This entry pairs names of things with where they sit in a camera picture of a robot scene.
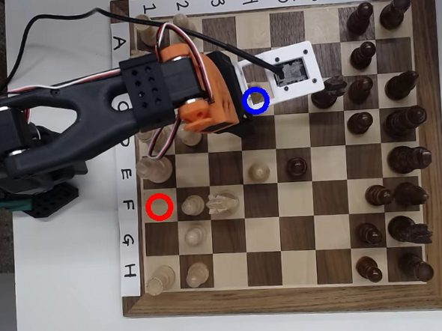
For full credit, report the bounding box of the light wooden knight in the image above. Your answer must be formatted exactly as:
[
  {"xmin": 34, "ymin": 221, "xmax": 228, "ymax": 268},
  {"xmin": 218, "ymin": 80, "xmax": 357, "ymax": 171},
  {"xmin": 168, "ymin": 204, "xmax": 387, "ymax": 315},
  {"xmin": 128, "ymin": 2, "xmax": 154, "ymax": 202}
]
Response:
[{"xmin": 205, "ymin": 189, "xmax": 242, "ymax": 217}]

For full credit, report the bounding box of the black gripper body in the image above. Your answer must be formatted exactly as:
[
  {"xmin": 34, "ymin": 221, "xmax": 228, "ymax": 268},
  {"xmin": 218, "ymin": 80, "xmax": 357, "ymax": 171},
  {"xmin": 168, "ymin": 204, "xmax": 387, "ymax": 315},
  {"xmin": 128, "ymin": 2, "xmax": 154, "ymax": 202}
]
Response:
[{"xmin": 206, "ymin": 48, "xmax": 257, "ymax": 140}]

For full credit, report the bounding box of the dark wooden pawn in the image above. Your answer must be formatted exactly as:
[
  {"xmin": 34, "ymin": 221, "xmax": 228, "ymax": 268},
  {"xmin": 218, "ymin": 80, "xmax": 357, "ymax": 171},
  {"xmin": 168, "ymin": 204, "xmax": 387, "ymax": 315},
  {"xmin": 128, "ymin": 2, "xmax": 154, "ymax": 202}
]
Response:
[
  {"xmin": 348, "ymin": 40, "xmax": 379, "ymax": 71},
  {"xmin": 345, "ymin": 0, "xmax": 376, "ymax": 37},
  {"xmin": 345, "ymin": 74, "xmax": 375, "ymax": 105},
  {"xmin": 355, "ymin": 221, "xmax": 384, "ymax": 248},
  {"xmin": 345, "ymin": 110, "xmax": 375, "ymax": 136},
  {"xmin": 363, "ymin": 183, "xmax": 395, "ymax": 207},
  {"xmin": 355, "ymin": 255, "xmax": 384, "ymax": 285},
  {"xmin": 285, "ymin": 156, "xmax": 309, "ymax": 180}
]

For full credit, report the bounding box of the dark wooden rook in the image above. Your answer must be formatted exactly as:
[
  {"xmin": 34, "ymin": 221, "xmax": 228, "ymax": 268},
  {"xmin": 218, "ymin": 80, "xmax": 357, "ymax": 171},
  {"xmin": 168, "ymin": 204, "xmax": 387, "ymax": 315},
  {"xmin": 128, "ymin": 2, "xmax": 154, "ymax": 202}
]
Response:
[
  {"xmin": 396, "ymin": 251, "xmax": 435, "ymax": 285},
  {"xmin": 378, "ymin": 0, "xmax": 413, "ymax": 31}
]

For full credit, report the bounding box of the dark wooden king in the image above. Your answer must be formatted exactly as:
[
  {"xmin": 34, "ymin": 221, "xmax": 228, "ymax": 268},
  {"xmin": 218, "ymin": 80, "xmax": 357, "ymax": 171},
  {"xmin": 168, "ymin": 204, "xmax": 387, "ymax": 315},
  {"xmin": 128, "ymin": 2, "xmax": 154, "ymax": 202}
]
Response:
[{"xmin": 386, "ymin": 144, "xmax": 434, "ymax": 175}]

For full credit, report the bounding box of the green clamp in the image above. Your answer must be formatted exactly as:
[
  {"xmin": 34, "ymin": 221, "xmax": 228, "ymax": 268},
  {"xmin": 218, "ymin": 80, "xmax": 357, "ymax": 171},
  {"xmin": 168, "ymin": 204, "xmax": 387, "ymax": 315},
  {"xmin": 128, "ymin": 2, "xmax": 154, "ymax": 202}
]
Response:
[{"xmin": 0, "ymin": 197, "xmax": 35, "ymax": 214}]

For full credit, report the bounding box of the white paper letter strip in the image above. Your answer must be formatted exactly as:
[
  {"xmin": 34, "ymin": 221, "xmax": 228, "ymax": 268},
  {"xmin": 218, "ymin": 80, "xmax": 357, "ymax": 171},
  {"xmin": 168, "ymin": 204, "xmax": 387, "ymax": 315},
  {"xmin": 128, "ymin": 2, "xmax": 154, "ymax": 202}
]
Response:
[{"xmin": 103, "ymin": 20, "xmax": 146, "ymax": 298}]

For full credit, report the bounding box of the dark wooden queen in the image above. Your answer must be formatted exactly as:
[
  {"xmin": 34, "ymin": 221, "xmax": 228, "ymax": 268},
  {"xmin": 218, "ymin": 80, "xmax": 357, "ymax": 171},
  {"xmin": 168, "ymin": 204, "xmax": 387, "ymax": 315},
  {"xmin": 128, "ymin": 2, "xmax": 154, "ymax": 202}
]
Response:
[{"xmin": 381, "ymin": 103, "xmax": 429, "ymax": 141}]

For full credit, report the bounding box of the light wooden pawn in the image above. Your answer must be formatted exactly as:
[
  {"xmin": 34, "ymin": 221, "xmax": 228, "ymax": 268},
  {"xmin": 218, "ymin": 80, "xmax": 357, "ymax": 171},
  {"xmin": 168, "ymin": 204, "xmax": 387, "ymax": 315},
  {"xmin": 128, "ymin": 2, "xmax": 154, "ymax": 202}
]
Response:
[
  {"xmin": 180, "ymin": 130, "xmax": 204, "ymax": 147},
  {"xmin": 171, "ymin": 12, "xmax": 199, "ymax": 46},
  {"xmin": 247, "ymin": 161, "xmax": 271, "ymax": 184},
  {"xmin": 180, "ymin": 193, "xmax": 207, "ymax": 216},
  {"xmin": 184, "ymin": 261, "xmax": 211, "ymax": 289},
  {"xmin": 183, "ymin": 223, "xmax": 209, "ymax": 247}
]

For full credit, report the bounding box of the white red servo wire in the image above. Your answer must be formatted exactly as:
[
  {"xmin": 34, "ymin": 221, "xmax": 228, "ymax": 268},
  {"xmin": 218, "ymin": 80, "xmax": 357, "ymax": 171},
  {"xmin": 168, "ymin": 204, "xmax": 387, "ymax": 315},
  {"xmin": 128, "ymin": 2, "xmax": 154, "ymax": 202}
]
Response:
[
  {"xmin": 153, "ymin": 18, "xmax": 218, "ymax": 109},
  {"xmin": 7, "ymin": 68, "xmax": 124, "ymax": 94},
  {"xmin": 145, "ymin": 121, "xmax": 186, "ymax": 160}
]

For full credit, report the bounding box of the light wooden rook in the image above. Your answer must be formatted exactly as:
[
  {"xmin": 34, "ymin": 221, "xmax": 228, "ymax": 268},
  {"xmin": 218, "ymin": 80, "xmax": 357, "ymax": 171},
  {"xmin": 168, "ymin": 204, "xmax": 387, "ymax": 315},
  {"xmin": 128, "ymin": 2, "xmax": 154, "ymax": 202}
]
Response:
[
  {"xmin": 143, "ymin": 264, "xmax": 177, "ymax": 297},
  {"xmin": 132, "ymin": 12, "xmax": 166, "ymax": 49}
]

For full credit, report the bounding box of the wooden chessboard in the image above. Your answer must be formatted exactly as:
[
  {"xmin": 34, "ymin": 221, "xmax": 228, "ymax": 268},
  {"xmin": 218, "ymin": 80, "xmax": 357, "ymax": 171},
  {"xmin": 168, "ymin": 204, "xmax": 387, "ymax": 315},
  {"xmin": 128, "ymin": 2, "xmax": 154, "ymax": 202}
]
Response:
[{"xmin": 103, "ymin": 0, "xmax": 442, "ymax": 330}]

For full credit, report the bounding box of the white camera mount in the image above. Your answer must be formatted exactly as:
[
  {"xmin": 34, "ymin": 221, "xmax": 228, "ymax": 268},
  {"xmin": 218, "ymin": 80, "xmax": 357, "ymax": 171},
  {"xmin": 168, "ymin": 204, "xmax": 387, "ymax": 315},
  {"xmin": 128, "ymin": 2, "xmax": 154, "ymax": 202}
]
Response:
[{"xmin": 235, "ymin": 38, "xmax": 327, "ymax": 109}]

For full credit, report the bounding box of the dark wooden bishop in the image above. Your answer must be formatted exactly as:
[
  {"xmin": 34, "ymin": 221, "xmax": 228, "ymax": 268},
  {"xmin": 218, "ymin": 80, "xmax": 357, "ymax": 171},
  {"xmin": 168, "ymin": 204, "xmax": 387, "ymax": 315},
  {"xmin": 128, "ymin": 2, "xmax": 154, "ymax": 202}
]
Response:
[
  {"xmin": 383, "ymin": 70, "xmax": 421, "ymax": 102},
  {"xmin": 393, "ymin": 180, "xmax": 431, "ymax": 208}
]

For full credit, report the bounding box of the light wooden bishop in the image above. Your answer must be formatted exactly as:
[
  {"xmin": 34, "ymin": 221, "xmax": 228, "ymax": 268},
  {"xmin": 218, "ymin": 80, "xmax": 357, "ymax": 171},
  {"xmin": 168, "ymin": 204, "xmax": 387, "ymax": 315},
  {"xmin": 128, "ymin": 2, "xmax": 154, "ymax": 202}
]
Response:
[{"xmin": 246, "ymin": 82, "xmax": 270, "ymax": 115}]

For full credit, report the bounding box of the dark wooden knight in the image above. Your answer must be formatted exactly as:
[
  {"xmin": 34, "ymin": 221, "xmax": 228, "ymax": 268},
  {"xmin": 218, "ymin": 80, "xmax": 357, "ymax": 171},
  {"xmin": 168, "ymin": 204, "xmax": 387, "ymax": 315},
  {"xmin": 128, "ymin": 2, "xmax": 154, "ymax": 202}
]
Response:
[
  {"xmin": 387, "ymin": 213, "xmax": 435, "ymax": 247},
  {"xmin": 309, "ymin": 74, "xmax": 351, "ymax": 111}
]

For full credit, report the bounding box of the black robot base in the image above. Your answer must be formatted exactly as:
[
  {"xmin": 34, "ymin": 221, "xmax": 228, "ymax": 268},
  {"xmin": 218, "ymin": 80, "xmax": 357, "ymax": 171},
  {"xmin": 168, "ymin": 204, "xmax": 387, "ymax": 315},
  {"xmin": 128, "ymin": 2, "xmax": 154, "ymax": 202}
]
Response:
[{"xmin": 17, "ymin": 158, "xmax": 92, "ymax": 220}]

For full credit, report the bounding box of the light wooden queen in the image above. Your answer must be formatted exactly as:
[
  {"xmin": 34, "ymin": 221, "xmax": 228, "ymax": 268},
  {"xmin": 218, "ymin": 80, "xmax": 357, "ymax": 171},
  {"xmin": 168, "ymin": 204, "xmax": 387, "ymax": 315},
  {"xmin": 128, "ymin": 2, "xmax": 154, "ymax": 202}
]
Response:
[{"xmin": 136, "ymin": 125, "xmax": 176, "ymax": 156}]

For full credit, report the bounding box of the light wooden king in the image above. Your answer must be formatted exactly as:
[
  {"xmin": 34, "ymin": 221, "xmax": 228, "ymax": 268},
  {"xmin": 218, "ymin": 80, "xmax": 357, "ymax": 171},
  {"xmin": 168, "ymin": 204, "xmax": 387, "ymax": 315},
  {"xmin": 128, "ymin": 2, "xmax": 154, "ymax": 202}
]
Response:
[{"xmin": 134, "ymin": 154, "xmax": 175, "ymax": 186}]

